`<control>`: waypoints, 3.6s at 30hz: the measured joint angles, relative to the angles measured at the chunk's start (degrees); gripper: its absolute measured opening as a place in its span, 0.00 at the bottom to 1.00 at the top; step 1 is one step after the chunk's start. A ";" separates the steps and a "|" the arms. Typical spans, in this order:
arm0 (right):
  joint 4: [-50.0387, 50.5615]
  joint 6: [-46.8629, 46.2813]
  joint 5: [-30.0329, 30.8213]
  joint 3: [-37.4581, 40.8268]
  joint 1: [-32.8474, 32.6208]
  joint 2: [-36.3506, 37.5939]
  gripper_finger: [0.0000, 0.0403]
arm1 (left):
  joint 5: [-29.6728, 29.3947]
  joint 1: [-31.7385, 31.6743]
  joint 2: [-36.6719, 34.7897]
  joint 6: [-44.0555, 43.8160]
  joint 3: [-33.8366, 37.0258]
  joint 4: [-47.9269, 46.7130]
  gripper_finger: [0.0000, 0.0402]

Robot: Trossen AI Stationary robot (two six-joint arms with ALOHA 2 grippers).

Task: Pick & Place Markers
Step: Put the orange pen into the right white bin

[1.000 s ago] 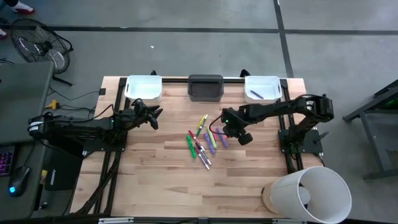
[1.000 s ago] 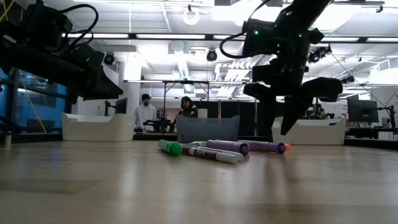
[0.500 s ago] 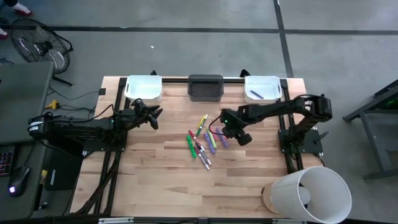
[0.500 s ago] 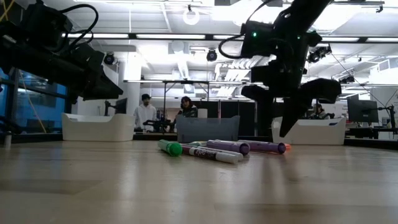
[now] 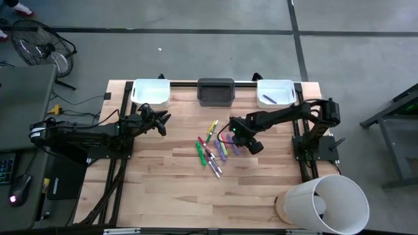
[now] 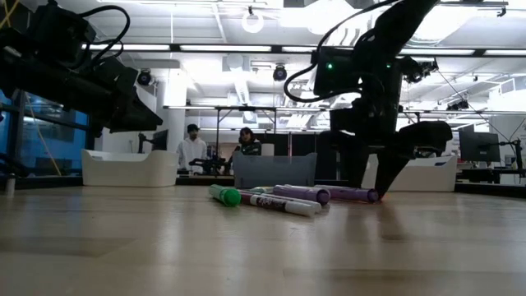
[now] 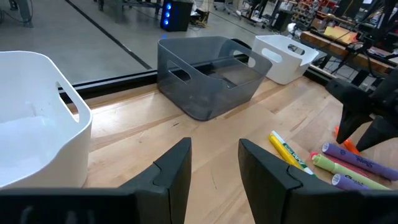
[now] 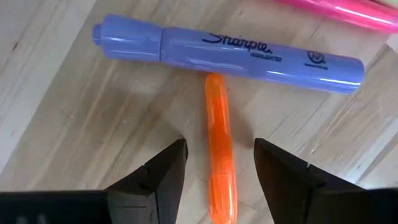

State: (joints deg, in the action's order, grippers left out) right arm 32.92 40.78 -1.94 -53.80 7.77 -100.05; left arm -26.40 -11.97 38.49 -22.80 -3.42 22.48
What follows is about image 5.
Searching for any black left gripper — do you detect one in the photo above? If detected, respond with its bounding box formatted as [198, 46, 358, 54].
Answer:
[132, 109, 172, 131]

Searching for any red capped white marker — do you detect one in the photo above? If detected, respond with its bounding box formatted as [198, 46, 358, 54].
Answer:
[197, 136, 216, 159]

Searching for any white red-labelled marker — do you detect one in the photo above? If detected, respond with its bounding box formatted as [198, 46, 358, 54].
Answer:
[203, 153, 221, 179]

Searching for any white plastic bin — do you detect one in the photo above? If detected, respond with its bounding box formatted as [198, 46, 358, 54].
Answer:
[130, 78, 171, 108]
[256, 79, 297, 109]

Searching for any grey plastic bin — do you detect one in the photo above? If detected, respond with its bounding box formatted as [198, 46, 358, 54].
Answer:
[197, 77, 236, 108]

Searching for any round wooden lamp base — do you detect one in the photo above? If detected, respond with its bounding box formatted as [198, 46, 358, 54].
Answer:
[274, 191, 295, 225]

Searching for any white cylindrical bucket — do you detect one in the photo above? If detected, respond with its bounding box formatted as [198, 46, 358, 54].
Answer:
[283, 174, 370, 235]

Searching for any black floor fan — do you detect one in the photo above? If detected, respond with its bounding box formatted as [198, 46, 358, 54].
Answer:
[11, 18, 78, 91]

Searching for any grey desk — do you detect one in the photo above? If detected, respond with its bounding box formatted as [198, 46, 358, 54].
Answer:
[0, 64, 58, 231]

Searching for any black computer mouse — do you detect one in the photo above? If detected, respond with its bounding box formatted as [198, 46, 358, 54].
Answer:
[8, 174, 33, 208]

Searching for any backlit keyboard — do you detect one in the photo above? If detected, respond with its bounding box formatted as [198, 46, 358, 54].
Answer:
[0, 152, 16, 186]

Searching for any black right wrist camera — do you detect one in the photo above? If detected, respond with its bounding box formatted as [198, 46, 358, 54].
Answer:
[248, 140, 265, 156]

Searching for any black aluminium table frame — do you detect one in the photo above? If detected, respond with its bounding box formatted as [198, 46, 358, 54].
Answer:
[78, 80, 319, 228]

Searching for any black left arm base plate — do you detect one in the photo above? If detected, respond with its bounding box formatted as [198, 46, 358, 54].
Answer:
[86, 140, 135, 161]

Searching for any black floor cable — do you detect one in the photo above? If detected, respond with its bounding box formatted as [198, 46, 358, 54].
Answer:
[50, 91, 120, 127]

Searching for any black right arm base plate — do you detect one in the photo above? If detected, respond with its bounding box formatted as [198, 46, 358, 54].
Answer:
[292, 135, 340, 163]

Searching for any silver metal bracket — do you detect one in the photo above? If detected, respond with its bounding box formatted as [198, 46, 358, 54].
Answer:
[103, 227, 141, 235]

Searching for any grey metal bench frame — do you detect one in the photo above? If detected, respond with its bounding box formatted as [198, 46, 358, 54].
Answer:
[360, 83, 418, 190]

